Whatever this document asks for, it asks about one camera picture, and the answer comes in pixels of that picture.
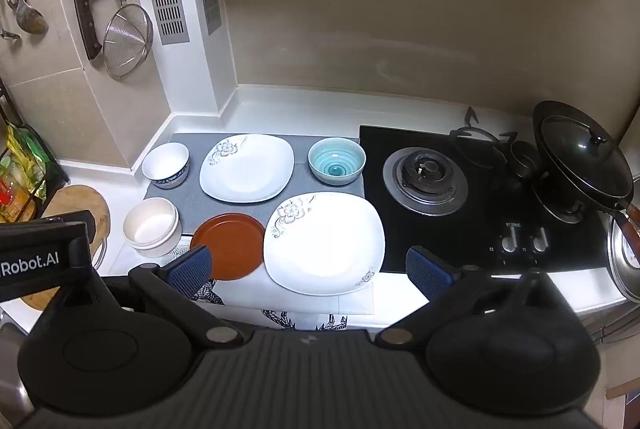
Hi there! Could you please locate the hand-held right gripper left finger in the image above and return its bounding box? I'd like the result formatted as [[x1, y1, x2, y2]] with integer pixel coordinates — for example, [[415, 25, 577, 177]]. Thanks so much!
[[35, 245, 256, 351]]

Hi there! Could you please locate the glass wok lid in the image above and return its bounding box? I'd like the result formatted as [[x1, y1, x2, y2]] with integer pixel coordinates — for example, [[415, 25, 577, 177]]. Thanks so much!
[[542, 113, 633, 201]]

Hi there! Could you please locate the stainless steel pot lid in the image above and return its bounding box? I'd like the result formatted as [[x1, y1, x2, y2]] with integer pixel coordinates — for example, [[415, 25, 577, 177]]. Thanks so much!
[[607, 174, 640, 305]]

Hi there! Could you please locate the white cloth with black print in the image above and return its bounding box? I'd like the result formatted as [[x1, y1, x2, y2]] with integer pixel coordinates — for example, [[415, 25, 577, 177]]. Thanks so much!
[[107, 233, 377, 333]]

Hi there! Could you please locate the teal ribbed bowl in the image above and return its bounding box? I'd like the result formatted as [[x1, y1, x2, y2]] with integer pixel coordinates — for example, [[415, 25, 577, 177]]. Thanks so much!
[[307, 137, 367, 186]]

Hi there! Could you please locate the black wok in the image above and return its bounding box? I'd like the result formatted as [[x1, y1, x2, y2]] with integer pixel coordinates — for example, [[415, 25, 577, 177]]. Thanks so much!
[[531, 100, 640, 256]]

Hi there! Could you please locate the steel gas burner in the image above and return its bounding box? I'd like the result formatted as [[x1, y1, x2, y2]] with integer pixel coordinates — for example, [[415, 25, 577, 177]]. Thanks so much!
[[382, 146, 470, 216]]

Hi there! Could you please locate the black storage rack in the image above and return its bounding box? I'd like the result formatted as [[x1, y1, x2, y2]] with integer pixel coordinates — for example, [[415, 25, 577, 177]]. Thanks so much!
[[0, 78, 71, 224]]

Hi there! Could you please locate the white square floral plate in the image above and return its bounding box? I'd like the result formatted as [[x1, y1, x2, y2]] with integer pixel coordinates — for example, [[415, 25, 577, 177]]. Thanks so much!
[[199, 134, 295, 204], [263, 192, 386, 296]]

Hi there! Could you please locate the black pot support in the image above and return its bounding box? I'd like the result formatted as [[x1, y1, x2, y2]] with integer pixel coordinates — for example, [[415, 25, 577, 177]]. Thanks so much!
[[448, 106, 522, 171]]

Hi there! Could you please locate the green yellow packet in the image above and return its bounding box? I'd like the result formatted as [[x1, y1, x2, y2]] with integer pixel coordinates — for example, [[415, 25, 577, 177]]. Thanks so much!
[[0, 123, 49, 190]]

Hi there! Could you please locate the steel sink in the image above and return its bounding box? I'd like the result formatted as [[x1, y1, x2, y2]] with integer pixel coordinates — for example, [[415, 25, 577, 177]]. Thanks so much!
[[0, 308, 37, 416]]

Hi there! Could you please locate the red orange packet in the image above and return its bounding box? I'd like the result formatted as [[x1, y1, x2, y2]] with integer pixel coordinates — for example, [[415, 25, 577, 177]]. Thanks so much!
[[0, 176, 38, 223]]

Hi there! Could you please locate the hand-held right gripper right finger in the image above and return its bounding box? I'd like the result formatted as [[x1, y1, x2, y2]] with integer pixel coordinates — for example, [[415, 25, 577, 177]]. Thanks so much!
[[375, 246, 581, 351]]

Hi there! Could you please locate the stack of white plates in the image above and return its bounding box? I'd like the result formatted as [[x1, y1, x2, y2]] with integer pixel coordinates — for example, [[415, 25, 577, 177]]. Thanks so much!
[[141, 142, 191, 189]]

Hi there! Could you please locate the cream white bowl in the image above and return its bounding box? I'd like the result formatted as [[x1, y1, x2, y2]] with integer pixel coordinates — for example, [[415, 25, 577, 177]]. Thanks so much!
[[128, 229, 183, 259], [123, 197, 180, 250]]

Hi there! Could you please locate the brown round plate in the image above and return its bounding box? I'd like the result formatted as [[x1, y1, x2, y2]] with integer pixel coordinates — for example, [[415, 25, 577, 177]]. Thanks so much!
[[190, 212, 267, 281]]

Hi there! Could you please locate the round wooden cutting board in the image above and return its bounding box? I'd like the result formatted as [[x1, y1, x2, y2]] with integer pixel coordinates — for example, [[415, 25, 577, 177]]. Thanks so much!
[[20, 184, 111, 313]]

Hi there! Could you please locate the grey table mat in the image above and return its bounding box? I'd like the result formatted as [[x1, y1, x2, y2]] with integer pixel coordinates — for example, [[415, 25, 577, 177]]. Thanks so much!
[[143, 133, 368, 236]]

